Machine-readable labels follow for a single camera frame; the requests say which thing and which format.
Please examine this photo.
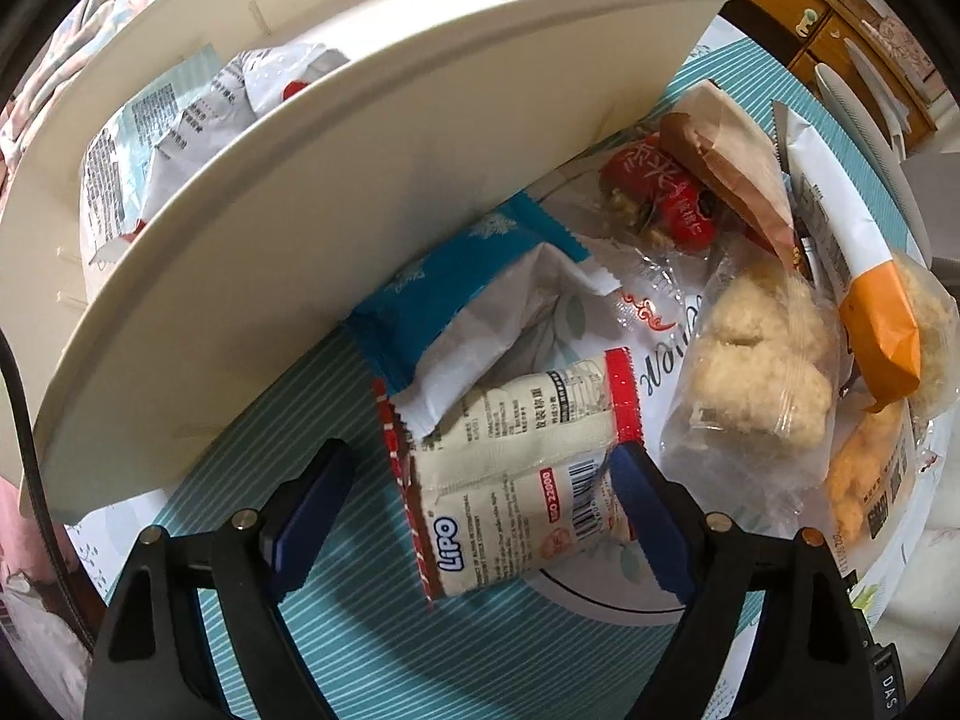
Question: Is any wooden cabinet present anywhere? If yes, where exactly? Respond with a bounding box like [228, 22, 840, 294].
[675, 0, 953, 143]

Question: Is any white plastic blade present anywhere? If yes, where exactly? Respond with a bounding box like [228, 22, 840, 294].
[814, 64, 937, 267]
[844, 37, 914, 155]

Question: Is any red snack wrapper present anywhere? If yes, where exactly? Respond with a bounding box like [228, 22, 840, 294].
[598, 131, 725, 252]

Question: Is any floral blanket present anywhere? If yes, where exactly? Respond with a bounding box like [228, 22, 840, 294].
[0, 0, 196, 188]

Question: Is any orange puff snack pack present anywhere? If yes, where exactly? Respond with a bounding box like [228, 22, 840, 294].
[821, 397, 935, 563]

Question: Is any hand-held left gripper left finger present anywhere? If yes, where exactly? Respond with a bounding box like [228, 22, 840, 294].
[82, 436, 355, 720]

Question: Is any clear rice puff bag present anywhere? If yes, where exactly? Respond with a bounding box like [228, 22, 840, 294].
[889, 251, 960, 421]
[658, 251, 845, 518]

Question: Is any white orange snack packet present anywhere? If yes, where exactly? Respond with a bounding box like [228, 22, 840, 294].
[772, 101, 923, 406]

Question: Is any white grey snack packet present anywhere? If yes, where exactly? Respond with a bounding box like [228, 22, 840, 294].
[157, 45, 353, 233]

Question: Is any brown snack packet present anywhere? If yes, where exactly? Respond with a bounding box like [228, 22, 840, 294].
[658, 82, 800, 271]

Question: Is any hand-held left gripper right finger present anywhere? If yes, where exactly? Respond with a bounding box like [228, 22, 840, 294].
[609, 442, 882, 720]

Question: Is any pink cloth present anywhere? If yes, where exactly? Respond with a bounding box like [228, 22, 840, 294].
[0, 480, 95, 691]

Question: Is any blue snowflake snack packet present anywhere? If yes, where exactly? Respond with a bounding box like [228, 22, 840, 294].
[343, 193, 625, 440]

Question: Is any white plastic organizer box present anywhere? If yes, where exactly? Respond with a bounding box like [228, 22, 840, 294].
[0, 0, 740, 522]

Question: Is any teal striped printed mat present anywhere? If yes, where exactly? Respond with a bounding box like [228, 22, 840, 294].
[64, 15, 938, 720]

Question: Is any teal white snack packet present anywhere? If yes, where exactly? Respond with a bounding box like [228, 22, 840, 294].
[81, 45, 226, 263]

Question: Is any black cable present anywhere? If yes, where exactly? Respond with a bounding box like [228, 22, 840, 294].
[0, 330, 91, 631]

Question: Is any red white biscuit packet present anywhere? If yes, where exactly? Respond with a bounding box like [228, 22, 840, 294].
[373, 347, 661, 601]

